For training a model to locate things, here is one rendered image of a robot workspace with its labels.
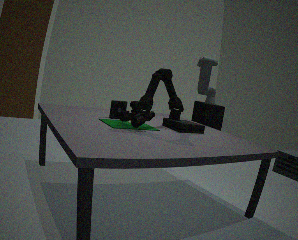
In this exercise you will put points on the green circuit board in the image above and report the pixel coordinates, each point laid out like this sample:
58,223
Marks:
118,124

